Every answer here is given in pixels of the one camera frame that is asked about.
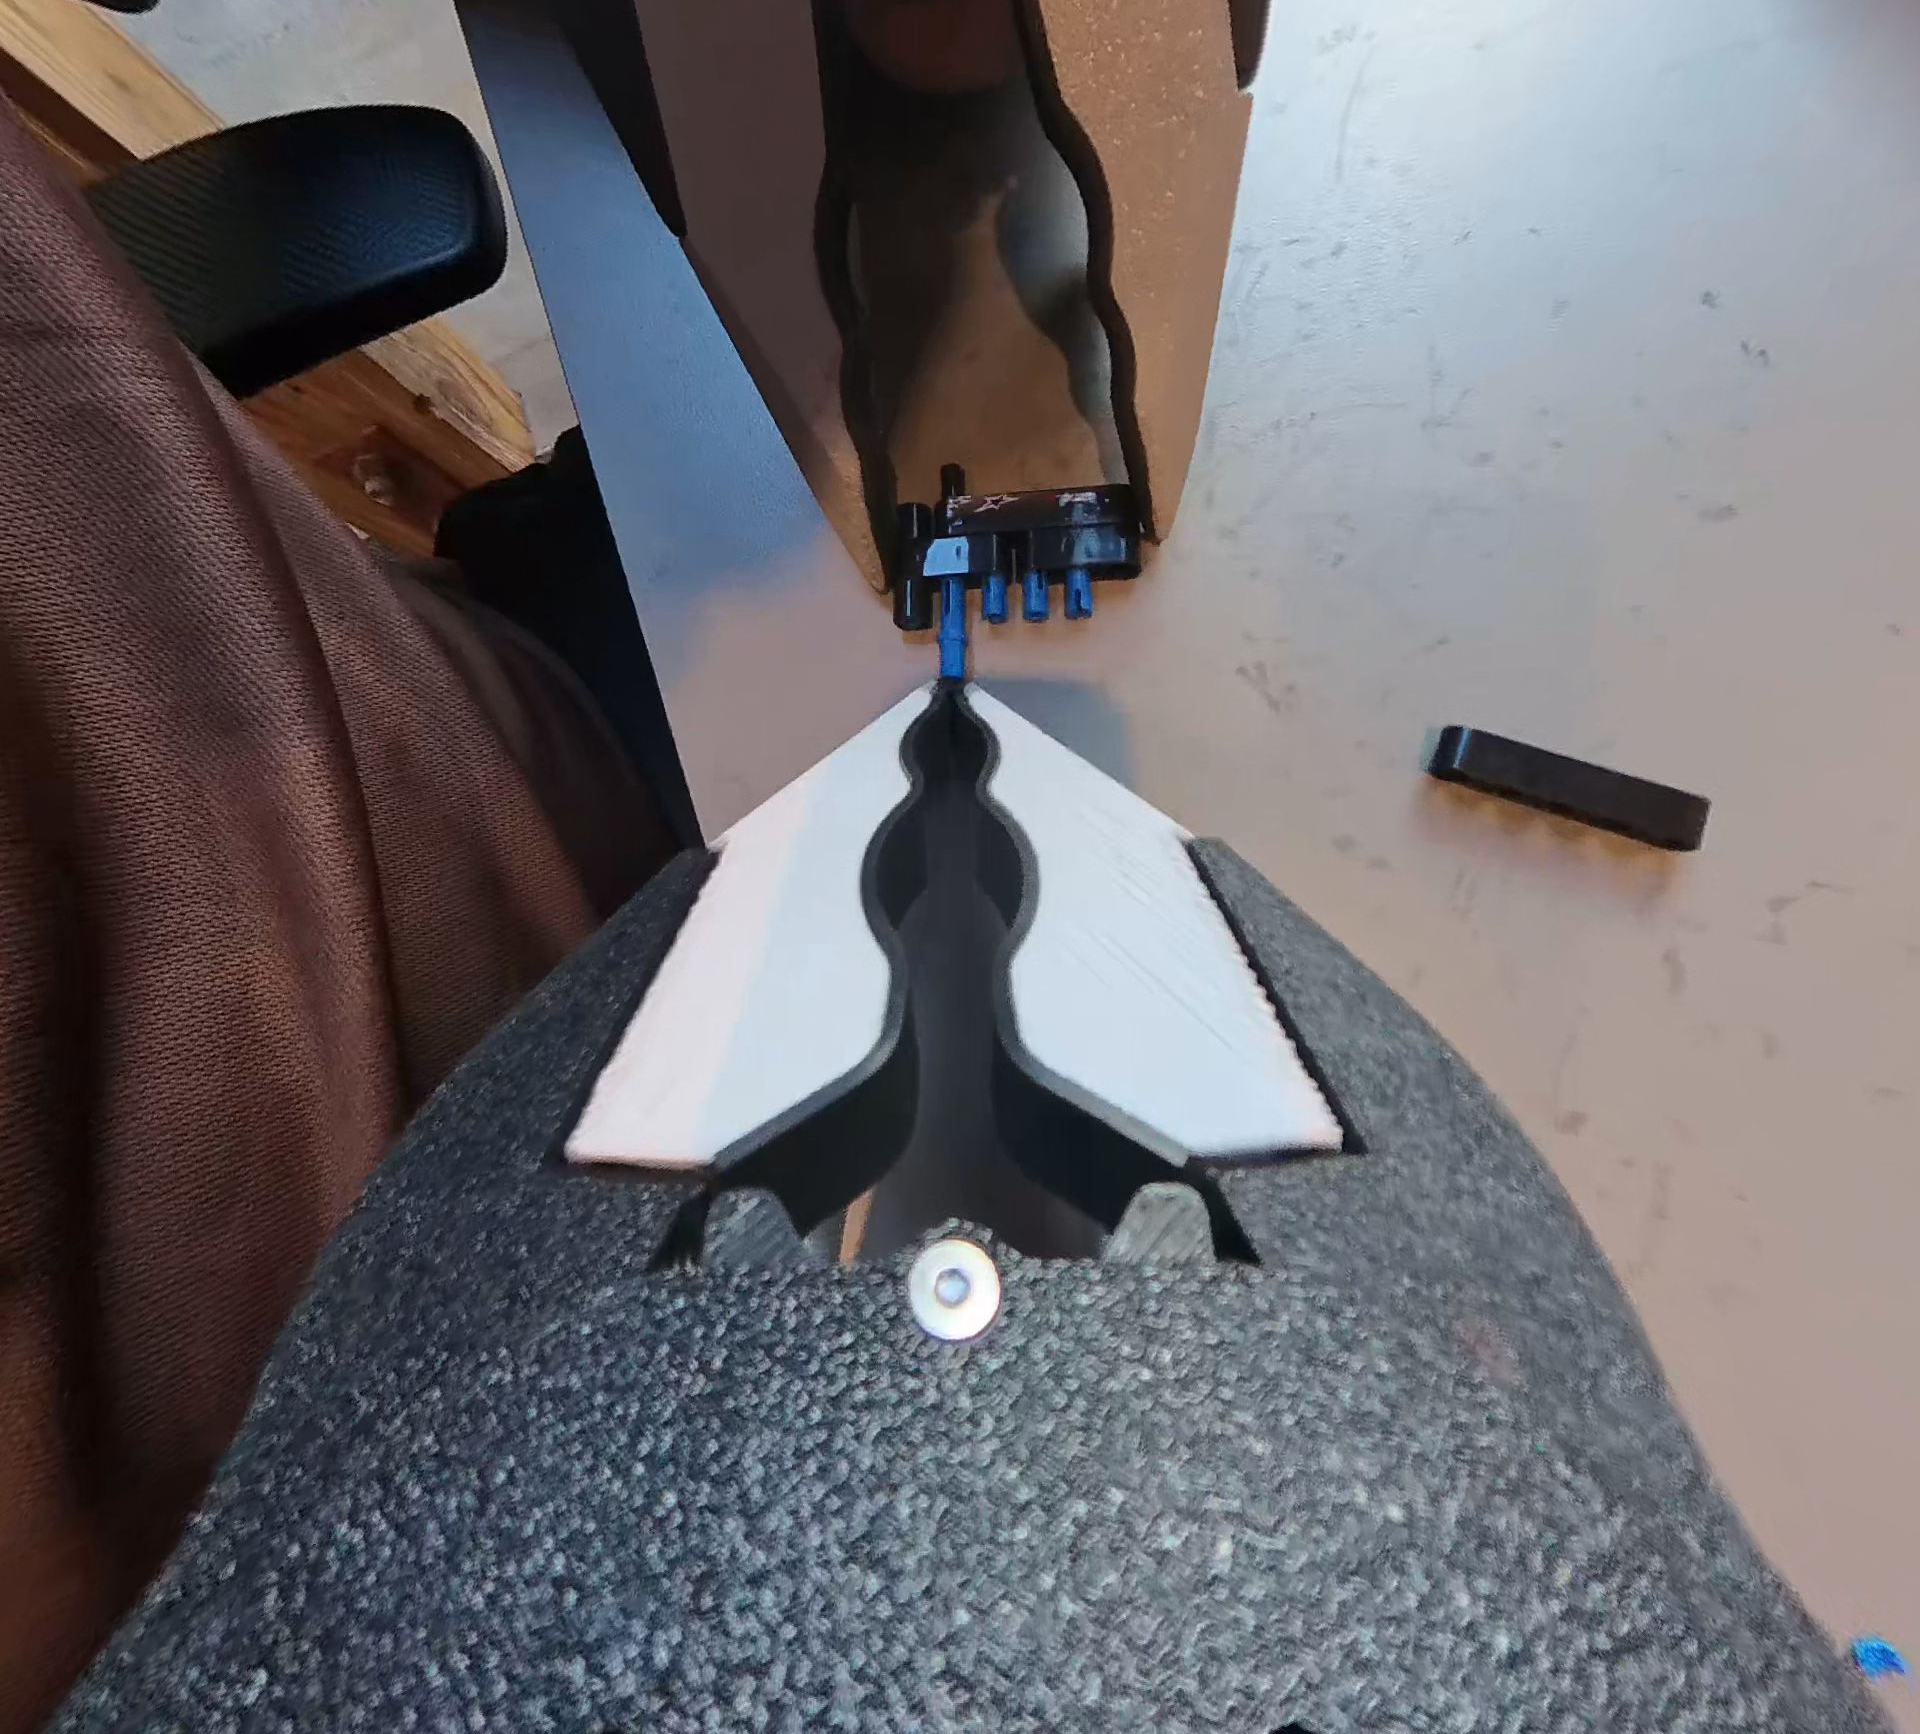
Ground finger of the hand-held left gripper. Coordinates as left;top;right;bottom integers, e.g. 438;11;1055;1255
1008;0;1257;549
599;0;898;596

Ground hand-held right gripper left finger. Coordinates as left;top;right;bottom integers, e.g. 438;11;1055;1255
564;684;953;1226

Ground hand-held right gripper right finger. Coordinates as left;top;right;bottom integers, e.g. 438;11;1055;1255
960;684;1347;1234

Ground black brick assembly blue pins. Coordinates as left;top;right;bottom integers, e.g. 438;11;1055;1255
895;463;1146;630

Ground short black brick beam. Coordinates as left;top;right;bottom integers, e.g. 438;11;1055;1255
1422;723;1713;856

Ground light grey desk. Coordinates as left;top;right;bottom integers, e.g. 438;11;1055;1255
441;0;1920;1662

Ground person's left hand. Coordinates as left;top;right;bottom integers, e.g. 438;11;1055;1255
831;0;1040;98

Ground black office chair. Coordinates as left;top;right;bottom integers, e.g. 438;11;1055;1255
81;103;512;405

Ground person's brown sweater torso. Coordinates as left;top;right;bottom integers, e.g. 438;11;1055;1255
0;91;707;1734

